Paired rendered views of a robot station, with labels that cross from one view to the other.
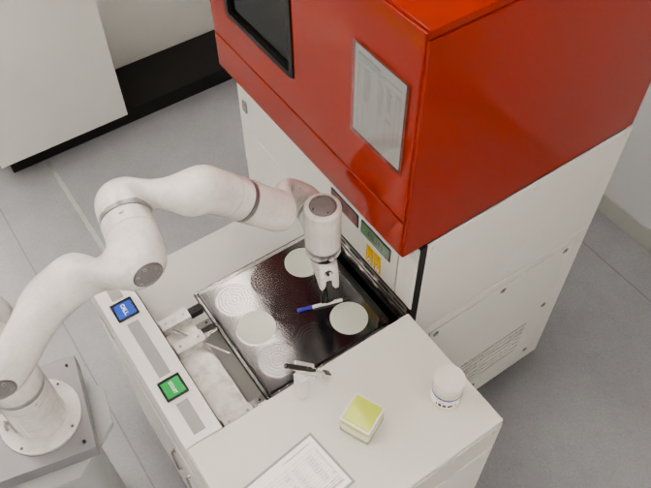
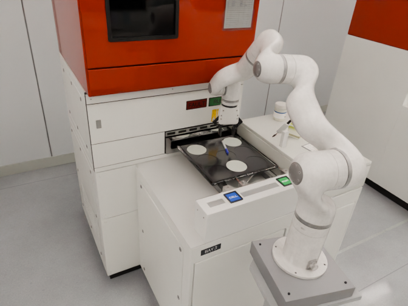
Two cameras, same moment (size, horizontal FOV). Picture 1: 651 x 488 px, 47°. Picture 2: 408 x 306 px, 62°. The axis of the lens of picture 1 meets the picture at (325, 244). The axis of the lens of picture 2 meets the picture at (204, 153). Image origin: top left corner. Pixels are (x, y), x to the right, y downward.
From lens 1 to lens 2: 2.03 m
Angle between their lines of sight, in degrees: 64
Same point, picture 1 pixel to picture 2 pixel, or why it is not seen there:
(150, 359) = (267, 189)
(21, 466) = (334, 266)
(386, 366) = (266, 127)
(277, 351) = (251, 161)
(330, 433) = (300, 142)
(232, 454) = not seen: hidden behind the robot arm
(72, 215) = not seen: outside the picture
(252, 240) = (164, 176)
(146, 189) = (276, 43)
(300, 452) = (311, 149)
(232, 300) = (218, 172)
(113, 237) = (300, 61)
